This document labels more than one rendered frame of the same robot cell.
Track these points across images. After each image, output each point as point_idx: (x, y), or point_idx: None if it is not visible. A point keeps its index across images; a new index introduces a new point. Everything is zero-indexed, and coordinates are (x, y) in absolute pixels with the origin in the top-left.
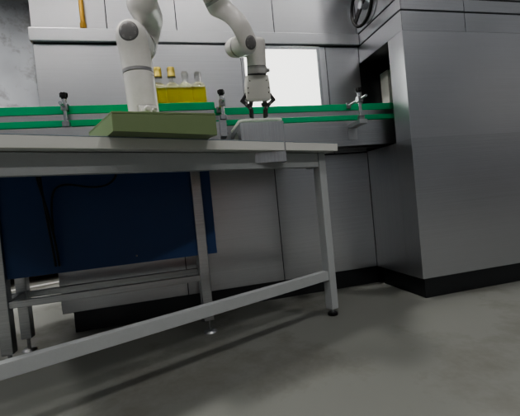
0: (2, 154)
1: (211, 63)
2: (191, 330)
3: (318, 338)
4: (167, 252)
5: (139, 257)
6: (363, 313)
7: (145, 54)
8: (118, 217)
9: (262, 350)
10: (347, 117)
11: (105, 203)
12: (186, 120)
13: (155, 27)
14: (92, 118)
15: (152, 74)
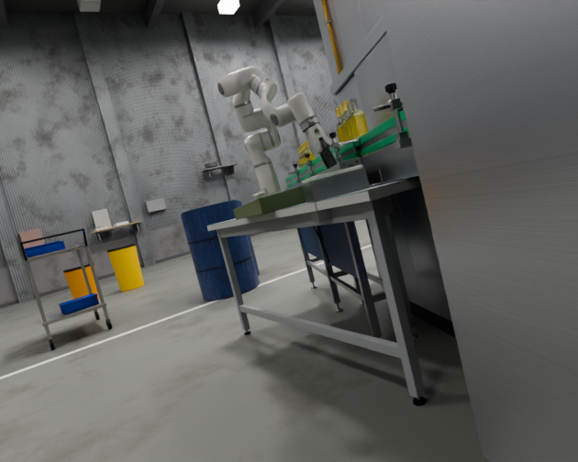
0: (238, 226)
1: (381, 67)
2: (385, 338)
3: (350, 400)
4: (352, 271)
5: (346, 269)
6: (423, 425)
7: (253, 158)
8: (336, 237)
9: (333, 377)
10: None
11: (331, 226)
12: (250, 207)
13: (265, 126)
14: (316, 168)
15: (260, 168)
